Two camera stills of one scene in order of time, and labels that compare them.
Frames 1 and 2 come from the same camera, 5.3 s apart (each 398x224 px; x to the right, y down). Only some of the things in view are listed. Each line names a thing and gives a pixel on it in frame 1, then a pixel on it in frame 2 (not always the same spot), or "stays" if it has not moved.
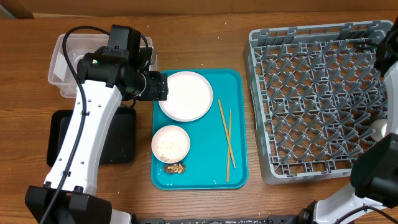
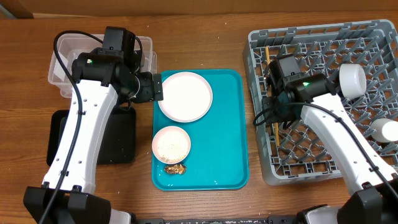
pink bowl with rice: (170, 144) stays
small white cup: (380, 127) stays
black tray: (118, 144) stays
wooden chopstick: (226, 133) → (275, 124)
